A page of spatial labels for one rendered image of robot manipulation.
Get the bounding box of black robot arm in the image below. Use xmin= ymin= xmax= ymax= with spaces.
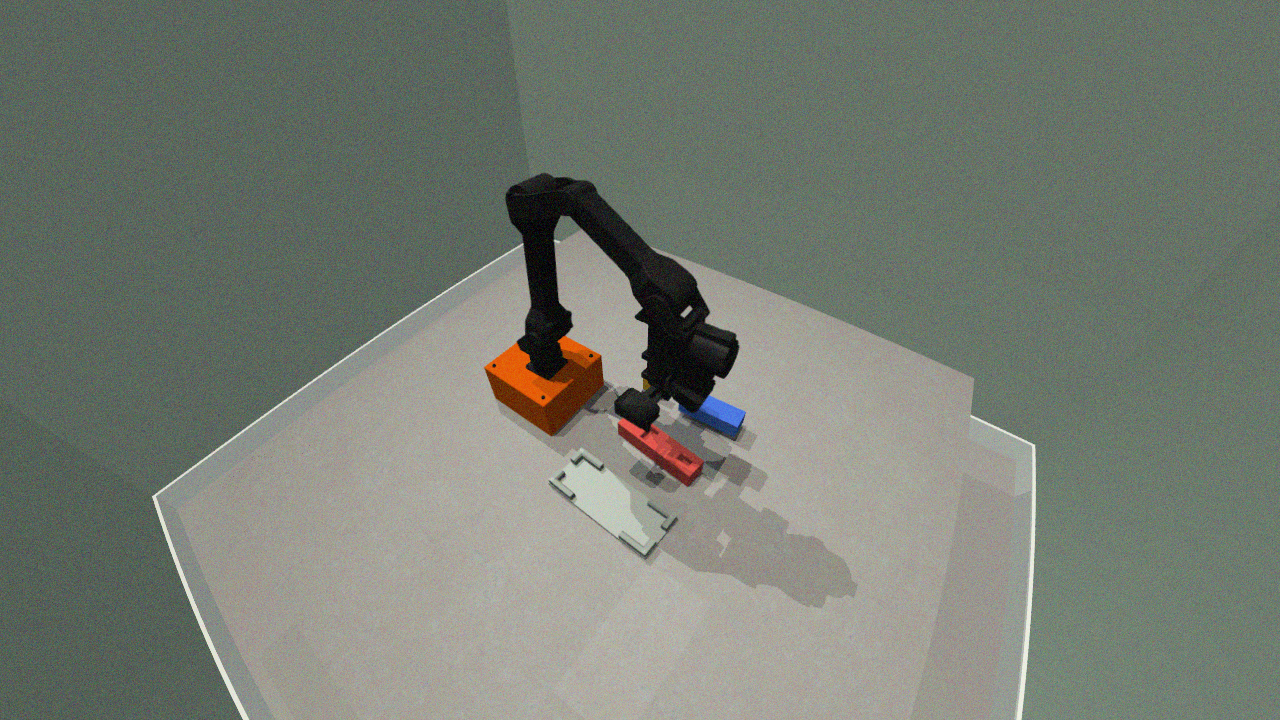
xmin=506 ymin=173 xmax=740 ymax=413

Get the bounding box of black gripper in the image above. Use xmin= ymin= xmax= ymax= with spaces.
xmin=614 ymin=348 xmax=684 ymax=432

